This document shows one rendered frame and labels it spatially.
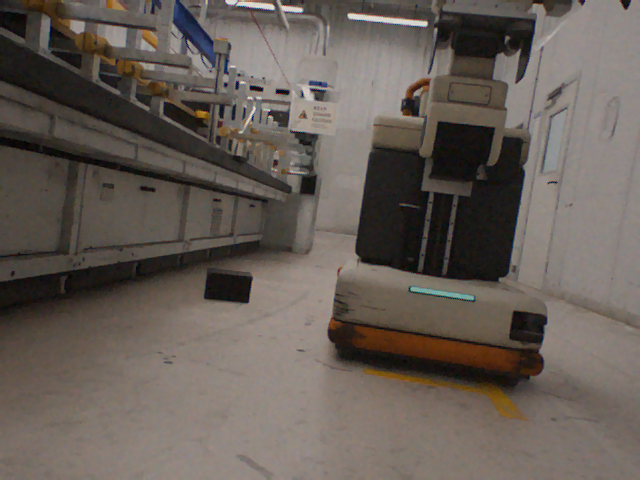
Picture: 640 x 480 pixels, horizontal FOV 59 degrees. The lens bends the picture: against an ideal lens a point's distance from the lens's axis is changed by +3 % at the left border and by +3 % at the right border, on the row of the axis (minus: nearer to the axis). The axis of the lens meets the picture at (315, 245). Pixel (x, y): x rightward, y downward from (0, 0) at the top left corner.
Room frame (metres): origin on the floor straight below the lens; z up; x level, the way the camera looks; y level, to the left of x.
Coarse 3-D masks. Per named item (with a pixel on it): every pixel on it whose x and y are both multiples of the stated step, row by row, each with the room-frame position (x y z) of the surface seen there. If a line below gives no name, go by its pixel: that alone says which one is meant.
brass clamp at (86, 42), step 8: (80, 32) 1.56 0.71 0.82; (88, 32) 1.56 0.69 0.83; (80, 40) 1.56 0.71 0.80; (88, 40) 1.56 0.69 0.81; (96, 40) 1.57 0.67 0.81; (104, 40) 1.62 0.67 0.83; (80, 48) 1.56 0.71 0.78; (88, 48) 1.56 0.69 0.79; (96, 48) 1.58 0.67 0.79; (104, 48) 1.62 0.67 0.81; (104, 56) 1.62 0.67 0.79; (112, 64) 1.68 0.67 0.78
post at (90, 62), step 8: (88, 0) 1.59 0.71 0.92; (96, 0) 1.58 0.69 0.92; (104, 0) 1.61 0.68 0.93; (88, 24) 1.59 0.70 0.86; (96, 24) 1.58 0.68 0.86; (96, 32) 1.58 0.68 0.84; (88, 56) 1.58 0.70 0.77; (96, 56) 1.59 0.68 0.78; (88, 64) 1.58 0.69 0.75; (96, 64) 1.60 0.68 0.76; (88, 72) 1.58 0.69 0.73; (96, 72) 1.60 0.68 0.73
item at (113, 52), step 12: (48, 48) 1.65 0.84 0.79; (60, 48) 1.63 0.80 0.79; (72, 48) 1.63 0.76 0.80; (108, 48) 1.62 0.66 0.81; (120, 48) 1.62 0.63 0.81; (132, 60) 1.64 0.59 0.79; (144, 60) 1.62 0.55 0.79; (156, 60) 1.61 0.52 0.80; (168, 60) 1.61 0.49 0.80; (180, 60) 1.61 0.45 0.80; (192, 60) 1.63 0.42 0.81
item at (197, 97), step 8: (120, 88) 2.14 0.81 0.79; (136, 88) 2.13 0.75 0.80; (144, 88) 2.13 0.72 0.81; (168, 96) 2.12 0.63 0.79; (176, 96) 2.12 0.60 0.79; (184, 96) 2.12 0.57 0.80; (192, 96) 2.12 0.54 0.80; (200, 96) 2.11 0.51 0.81; (208, 96) 2.11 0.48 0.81; (216, 96) 2.11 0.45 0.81; (216, 104) 2.13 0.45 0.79; (224, 104) 2.11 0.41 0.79
